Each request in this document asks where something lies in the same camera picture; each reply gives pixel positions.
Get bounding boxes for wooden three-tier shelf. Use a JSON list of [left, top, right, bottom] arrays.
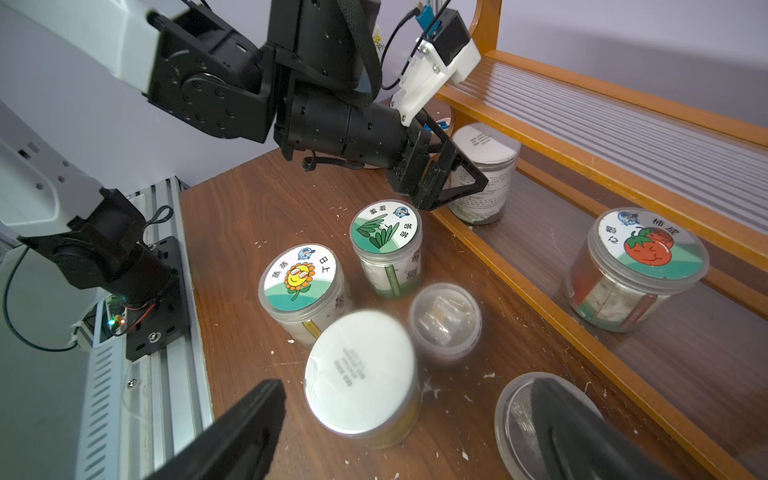
[[437, 1, 767, 479]]

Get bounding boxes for aluminium front rail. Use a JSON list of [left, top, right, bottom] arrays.
[[71, 176, 214, 480]]

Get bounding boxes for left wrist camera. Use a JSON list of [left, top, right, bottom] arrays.
[[391, 1, 481, 127]]

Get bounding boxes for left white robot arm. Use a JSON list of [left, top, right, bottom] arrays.
[[1, 1, 487, 309]]

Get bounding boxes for white lid green label jar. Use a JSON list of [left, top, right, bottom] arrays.
[[304, 309, 421, 449]]

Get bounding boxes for small clear tub brown contents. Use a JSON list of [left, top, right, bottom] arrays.
[[494, 372, 603, 479]]

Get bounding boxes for mimosa leaf label seed jar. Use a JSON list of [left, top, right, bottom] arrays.
[[349, 199, 423, 299]]

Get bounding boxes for left controller board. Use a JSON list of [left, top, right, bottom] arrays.
[[100, 296, 131, 340]]

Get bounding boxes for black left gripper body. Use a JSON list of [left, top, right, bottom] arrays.
[[275, 82, 444, 198]]

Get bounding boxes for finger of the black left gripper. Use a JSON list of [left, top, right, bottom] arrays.
[[416, 149, 488, 211], [413, 109, 462, 180]]

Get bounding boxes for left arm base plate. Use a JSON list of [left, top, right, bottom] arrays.
[[124, 236, 190, 362]]

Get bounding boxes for small clear tub red contents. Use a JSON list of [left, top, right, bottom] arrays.
[[408, 283, 483, 365]]

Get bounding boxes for sunflower label seed jar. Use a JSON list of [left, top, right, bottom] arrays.
[[258, 243, 356, 349]]

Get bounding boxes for white lid jar bottom shelf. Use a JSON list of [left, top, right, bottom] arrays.
[[449, 123, 522, 225]]

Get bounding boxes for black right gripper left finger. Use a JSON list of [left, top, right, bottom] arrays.
[[150, 379, 286, 479]]

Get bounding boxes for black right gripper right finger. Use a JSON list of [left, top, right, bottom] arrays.
[[531, 379, 673, 479]]

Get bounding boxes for tomato label seed jar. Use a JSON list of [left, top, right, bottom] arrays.
[[563, 207, 710, 333]]

